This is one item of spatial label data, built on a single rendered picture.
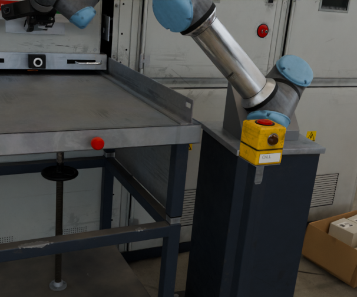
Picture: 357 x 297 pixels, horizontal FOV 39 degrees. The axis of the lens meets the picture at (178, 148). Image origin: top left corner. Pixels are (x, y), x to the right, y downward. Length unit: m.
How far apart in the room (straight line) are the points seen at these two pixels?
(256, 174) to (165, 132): 0.27
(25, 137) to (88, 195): 0.91
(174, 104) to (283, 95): 0.31
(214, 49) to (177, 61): 0.73
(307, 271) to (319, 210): 0.47
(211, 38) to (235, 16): 0.85
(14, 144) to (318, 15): 1.61
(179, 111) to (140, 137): 0.17
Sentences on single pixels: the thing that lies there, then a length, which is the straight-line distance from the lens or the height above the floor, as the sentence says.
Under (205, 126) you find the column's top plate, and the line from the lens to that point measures 1.76.
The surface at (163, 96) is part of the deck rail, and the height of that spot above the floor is 0.88.
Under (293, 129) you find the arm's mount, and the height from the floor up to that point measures 0.79.
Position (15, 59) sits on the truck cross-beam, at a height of 0.90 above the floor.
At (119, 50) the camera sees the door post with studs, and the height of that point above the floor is 0.94.
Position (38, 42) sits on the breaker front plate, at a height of 0.96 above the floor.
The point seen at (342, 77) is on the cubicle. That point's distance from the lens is 2.63.
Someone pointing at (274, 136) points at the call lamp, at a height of 0.88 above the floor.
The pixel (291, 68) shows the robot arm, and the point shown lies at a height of 1.01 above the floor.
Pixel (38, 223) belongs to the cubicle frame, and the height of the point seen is 0.25.
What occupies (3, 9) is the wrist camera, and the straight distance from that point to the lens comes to 1.75.
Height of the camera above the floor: 1.21
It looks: 18 degrees down
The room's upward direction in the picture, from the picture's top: 5 degrees clockwise
